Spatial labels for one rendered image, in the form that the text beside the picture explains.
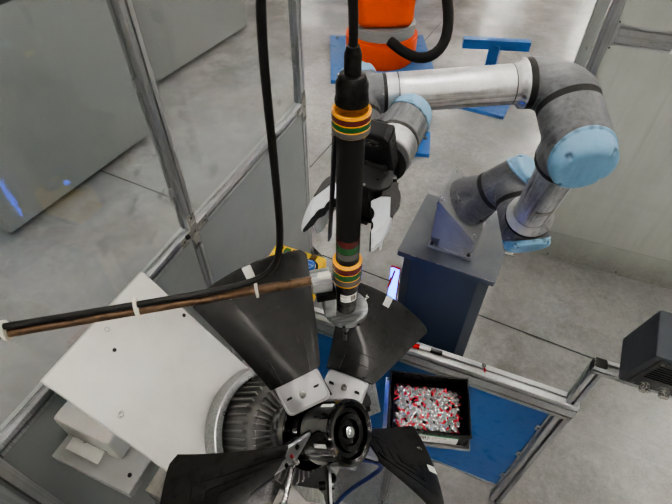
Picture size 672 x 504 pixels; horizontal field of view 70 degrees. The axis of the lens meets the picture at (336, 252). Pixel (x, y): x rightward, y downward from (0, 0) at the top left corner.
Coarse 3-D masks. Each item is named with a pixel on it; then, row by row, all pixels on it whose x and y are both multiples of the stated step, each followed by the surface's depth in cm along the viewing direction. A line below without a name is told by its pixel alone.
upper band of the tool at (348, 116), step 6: (336, 108) 53; (366, 108) 53; (336, 114) 50; (342, 114) 54; (348, 114) 54; (354, 114) 54; (360, 114) 54; (366, 114) 50; (342, 120) 50; (348, 120) 50; (354, 120) 50; (360, 120) 50; (342, 126) 51; (360, 126) 51
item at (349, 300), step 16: (352, 48) 46; (352, 64) 47; (336, 80) 49; (352, 80) 47; (368, 80) 49; (336, 96) 49; (352, 96) 48; (368, 96) 50; (336, 288) 72; (352, 288) 71; (336, 304) 76; (352, 304) 75
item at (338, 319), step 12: (312, 276) 70; (312, 288) 70; (324, 288) 70; (324, 300) 71; (360, 300) 78; (324, 312) 75; (336, 312) 76; (360, 312) 76; (336, 324) 75; (348, 324) 75
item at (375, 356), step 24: (360, 288) 112; (384, 312) 110; (408, 312) 112; (336, 336) 105; (360, 336) 105; (384, 336) 106; (408, 336) 108; (336, 360) 101; (360, 360) 101; (384, 360) 102
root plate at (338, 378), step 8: (328, 376) 99; (336, 376) 99; (344, 376) 99; (328, 384) 98; (336, 384) 98; (352, 384) 98; (360, 384) 98; (368, 384) 98; (336, 392) 97; (344, 392) 97; (352, 392) 97; (360, 392) 97; (360, 400) 96
